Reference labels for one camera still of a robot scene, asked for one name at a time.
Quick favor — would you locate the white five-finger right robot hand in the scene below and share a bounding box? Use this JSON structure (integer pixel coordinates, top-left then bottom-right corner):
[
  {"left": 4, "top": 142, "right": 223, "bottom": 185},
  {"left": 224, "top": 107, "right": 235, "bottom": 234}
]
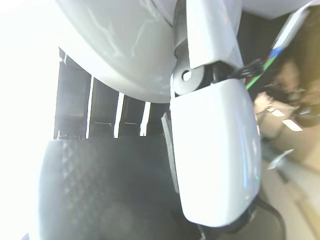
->
[{"left": 37, "top": 0, "right": 263, "bottom": 240}]

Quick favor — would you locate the black thumb wire bundle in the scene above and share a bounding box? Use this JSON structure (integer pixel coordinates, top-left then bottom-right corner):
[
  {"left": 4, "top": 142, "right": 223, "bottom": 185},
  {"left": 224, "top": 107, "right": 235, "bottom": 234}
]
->
[{"left": 229, "top": 59, "right": 263, "bottom": 79}]

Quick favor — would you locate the green cable with silver plug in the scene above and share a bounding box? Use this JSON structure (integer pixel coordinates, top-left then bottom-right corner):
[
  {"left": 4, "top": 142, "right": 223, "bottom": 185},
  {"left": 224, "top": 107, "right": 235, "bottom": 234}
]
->
[{"left": 244, "top": 3, "right": 316, "bottom": 91}]

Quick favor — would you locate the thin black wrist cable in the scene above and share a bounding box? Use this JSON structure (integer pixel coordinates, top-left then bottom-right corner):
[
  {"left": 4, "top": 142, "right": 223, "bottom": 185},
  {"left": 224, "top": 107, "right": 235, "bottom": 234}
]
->
[{"left": 257, "top": 197, "right": 287, "bottom": 240}]

